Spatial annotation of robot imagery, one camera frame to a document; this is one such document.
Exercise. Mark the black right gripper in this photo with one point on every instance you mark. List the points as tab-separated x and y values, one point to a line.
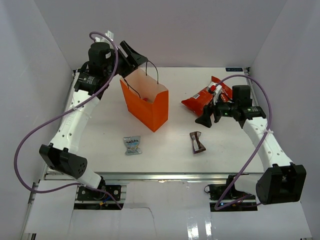
205	119

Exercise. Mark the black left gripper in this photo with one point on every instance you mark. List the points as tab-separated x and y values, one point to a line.
133	59

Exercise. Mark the large red chips bag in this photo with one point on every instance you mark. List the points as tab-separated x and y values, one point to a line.
197	102

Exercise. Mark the brown white snack bar wrapper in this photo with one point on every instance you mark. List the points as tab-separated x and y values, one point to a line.
197	146

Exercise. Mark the red pink snack packet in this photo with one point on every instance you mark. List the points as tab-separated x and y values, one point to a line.
147	100

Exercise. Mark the silver blue snack packet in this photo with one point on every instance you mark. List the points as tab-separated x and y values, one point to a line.
132	145

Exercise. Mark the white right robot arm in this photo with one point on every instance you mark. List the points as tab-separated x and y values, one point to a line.
282	180

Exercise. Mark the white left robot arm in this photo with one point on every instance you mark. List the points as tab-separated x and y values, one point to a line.
103	63

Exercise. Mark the orange paper bag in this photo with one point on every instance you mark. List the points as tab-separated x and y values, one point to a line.
138	85

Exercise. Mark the blue label plate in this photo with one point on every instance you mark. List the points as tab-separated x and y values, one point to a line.
234	69

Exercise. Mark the white cardboard front sheet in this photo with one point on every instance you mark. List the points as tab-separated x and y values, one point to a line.
162	211

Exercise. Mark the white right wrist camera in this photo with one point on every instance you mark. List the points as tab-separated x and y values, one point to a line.
215	90

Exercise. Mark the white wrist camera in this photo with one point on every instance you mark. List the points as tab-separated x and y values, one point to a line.
215	90
104	37

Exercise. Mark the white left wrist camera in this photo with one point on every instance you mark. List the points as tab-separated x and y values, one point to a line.
104	37

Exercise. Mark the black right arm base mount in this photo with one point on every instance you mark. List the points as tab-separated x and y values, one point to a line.
214	191

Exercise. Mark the aluminium table edge rail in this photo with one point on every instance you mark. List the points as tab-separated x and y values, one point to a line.
160	176

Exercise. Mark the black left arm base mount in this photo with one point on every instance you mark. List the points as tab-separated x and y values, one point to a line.
86	199

